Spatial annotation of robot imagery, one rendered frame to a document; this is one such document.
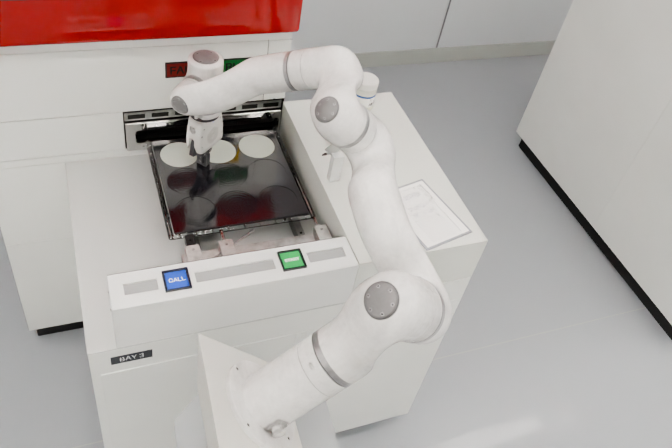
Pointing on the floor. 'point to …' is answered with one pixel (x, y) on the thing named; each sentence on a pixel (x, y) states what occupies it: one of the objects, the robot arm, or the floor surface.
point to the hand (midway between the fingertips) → (203, 157)
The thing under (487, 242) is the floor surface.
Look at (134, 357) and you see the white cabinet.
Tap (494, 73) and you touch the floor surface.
